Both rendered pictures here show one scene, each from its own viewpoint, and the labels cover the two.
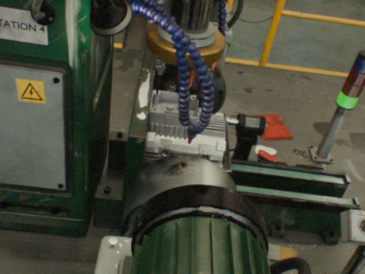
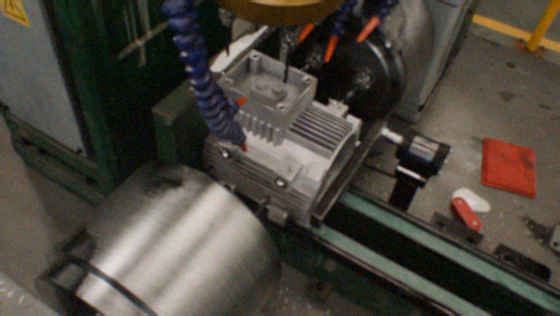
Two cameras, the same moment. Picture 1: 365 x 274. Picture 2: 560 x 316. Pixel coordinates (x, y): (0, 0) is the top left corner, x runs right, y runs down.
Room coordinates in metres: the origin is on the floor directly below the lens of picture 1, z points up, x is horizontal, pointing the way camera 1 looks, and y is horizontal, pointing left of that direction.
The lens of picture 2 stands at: (0.40, -0.29, 1.64)
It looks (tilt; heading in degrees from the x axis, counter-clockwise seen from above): 49 degrees down; 32
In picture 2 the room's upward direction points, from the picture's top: 7 degrees clockwise
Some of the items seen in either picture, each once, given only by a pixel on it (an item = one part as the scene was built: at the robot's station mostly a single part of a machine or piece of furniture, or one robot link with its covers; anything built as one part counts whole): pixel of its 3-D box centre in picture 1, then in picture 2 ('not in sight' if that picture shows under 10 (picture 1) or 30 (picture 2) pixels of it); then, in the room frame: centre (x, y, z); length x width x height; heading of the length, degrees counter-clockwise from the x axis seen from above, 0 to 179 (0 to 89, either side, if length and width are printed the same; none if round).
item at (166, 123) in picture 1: (173, 115); (266, 97); (0.88, 0.05, 1.11); 0.12 x 0.11 x 0.07; 96
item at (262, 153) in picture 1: (268, 158); (465, 215); (1.15, -0.30, 0.81); 0.09 x 0.03 x 0.02; 56
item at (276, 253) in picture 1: (262, 250); not in sight; (0.76, -0.27, 0.80); 0.21 x 0.05 x 0.01; 91
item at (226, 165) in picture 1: (224, 143); (351, 169); (0.92, -0.11, 1.01); 0.26 x 0.04 x 0.03; 6
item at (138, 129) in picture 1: (124, 148); (208, 127); (0.87, 0.16, 0.97); 0.30 x 0.11 x 0.34; 6
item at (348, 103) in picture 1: (347, 99); not in sight; (1.24, -0.50, 1.05); 0.06 x 0.06 x 0.04
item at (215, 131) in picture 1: (182, 144); (282, 148); (0.88, 0.01, 1.02); 0.20 x 0.19 x 0.19; 96
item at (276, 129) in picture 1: (271, 126); (508, 165); (1.35, -0.32, 0.80); 0.15 x 0.12 x 0.01; 20
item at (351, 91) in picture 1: (352, 87); not in sight; (1.24, -0.50, 1.10); 0.06 x 0.06 x 0.04
